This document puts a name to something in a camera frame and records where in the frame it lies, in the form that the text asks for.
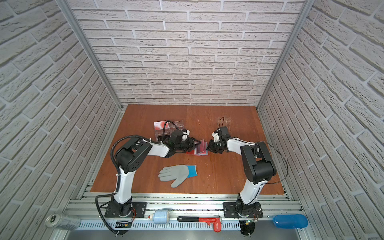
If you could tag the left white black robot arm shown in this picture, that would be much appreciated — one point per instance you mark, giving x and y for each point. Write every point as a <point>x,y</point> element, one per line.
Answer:
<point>128,154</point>

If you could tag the red leather card holder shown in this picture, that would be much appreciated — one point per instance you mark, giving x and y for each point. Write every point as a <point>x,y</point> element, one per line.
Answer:
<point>201,149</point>

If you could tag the red black pipe wrench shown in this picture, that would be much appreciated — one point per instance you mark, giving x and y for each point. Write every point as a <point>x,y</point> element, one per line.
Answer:
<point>210,221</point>

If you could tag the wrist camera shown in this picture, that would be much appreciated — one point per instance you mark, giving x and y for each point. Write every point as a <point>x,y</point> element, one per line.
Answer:
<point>216,137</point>
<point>185,131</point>

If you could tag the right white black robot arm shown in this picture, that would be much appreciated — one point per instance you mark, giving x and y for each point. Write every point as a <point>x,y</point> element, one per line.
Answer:
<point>258,164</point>

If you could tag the red white card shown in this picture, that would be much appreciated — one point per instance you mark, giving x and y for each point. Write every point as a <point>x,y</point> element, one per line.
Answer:
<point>160,125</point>

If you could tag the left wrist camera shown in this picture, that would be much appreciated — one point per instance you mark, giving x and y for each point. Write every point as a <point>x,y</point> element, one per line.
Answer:
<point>185,131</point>

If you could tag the grey blue work glove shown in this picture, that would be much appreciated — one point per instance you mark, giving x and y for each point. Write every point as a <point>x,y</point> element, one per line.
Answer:
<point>177,174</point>

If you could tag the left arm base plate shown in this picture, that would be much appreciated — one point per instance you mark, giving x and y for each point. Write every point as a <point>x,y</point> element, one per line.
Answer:
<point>127,210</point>

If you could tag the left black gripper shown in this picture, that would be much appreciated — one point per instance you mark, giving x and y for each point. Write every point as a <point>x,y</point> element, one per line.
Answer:
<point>192,143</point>

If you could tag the white plastic bottle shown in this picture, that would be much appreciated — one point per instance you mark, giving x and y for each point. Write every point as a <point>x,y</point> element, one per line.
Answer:
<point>160,217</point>

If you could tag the aluminium rail frame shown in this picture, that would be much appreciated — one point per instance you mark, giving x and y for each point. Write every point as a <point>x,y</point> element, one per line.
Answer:
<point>197,205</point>

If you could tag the blue plastic bottle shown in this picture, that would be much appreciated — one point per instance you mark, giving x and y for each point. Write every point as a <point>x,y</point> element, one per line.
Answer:
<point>290,221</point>

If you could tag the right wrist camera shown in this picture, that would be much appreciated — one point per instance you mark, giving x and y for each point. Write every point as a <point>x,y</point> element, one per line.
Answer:
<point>216,137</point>

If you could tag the clear acrylic card organizer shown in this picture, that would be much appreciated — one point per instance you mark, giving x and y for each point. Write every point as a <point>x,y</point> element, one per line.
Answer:
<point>170,128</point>

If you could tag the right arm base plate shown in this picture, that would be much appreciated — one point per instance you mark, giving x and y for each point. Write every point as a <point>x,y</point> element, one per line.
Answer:
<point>237,209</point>

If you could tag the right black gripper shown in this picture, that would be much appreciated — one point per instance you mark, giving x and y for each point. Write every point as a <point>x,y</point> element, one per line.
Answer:
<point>211,147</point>

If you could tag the silver drink can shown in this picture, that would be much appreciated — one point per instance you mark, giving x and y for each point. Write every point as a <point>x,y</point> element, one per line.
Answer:
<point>62,222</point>

